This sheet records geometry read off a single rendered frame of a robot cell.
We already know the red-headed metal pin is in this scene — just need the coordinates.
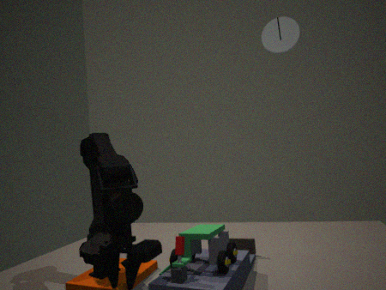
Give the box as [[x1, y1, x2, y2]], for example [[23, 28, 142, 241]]
[[175, 237, 184, 263]]

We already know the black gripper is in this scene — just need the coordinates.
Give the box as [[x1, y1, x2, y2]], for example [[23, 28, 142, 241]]
[[100, 219, 162, 290]]

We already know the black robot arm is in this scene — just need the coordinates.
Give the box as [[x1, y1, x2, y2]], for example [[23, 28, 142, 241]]
[[80, 133, 143, 280]]

